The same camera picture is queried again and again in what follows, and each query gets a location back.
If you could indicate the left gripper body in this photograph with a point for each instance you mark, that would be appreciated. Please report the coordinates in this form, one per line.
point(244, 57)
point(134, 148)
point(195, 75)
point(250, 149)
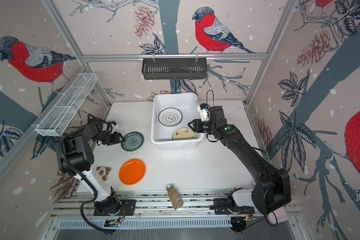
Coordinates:
point(108, 138)

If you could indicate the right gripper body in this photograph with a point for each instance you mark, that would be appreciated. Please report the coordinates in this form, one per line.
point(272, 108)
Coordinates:
point(207, 127)

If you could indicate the beige plate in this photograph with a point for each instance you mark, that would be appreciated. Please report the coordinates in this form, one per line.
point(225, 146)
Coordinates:
point(183, 134)

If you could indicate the white plate green rim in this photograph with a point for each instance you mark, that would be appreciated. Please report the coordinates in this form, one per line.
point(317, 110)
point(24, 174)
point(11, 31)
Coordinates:
point(170, 117)

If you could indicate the teal patterned plate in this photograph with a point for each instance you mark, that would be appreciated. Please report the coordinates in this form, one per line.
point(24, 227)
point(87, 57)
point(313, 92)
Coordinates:
point(132, 141)

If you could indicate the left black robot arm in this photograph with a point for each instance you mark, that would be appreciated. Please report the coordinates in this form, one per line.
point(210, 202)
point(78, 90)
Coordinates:
point(75, 157)

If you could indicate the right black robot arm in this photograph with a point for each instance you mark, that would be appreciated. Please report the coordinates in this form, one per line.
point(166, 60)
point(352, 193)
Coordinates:
point(272, 188)

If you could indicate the brown white dog coaster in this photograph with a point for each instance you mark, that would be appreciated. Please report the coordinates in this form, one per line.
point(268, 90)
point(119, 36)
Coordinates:
point(103, 172)

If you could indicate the orange plate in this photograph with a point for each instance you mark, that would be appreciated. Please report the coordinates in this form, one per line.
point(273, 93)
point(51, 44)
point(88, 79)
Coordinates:
point(132, 171)

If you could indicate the glass spice jar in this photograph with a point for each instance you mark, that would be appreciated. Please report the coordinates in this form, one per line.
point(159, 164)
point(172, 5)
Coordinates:
point(174, 197)

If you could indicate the small circuit board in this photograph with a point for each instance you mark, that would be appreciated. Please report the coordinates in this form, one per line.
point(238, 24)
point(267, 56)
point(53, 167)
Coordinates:
point(112, 223)

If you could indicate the pink flat case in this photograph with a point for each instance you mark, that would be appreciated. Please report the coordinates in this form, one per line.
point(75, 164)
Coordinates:
point(278, 216)

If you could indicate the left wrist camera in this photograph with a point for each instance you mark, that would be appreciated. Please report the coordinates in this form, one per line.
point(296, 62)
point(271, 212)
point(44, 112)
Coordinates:
point(112, 126)

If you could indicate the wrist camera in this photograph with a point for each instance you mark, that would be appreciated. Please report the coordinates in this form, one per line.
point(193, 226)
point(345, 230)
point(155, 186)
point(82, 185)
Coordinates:
point(112, 126)
point(203, 109)

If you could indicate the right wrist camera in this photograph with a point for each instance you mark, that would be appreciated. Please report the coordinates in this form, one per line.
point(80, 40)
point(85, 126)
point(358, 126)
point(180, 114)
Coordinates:
point(203, 109)

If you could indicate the black hanging wall basket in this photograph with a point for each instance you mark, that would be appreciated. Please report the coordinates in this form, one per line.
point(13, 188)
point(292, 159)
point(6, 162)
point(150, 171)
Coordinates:
point(174, 69)

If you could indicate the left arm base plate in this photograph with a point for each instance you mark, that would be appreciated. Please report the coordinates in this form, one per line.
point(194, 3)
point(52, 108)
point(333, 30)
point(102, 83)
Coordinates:
point(109, 208)

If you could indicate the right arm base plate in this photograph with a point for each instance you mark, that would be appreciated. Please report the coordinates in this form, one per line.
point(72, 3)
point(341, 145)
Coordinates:
point(228, 207)

